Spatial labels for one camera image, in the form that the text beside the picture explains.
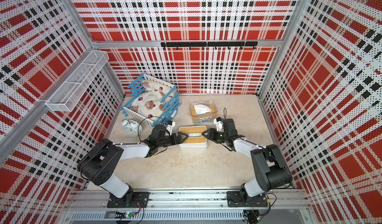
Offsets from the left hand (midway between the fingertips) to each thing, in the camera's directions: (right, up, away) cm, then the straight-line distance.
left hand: (186, 137), depth 90 cm
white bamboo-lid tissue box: (+4, +5, +1) cm, 6 cm away
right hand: (+12, +2, -2) cm, 12 cm away
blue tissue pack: (+5, +1, 0) cm, 5 cm away
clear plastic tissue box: (+12, +9, +12) cm, 19 cm away
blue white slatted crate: (-12, +22, +12) cm, 28 cm away
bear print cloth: (-28, +20, +13) cm, 36 cm away
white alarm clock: (-34, +5, 0) cm, 34 cm away
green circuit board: (-26, -33, -21) cm, 47 cm away
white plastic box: (+5, -6, 0) cm, 8 cm away
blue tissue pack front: (+9, +17, +11) cm, 22 cm away
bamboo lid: (+18, +14, +10) cm, 25 cm away
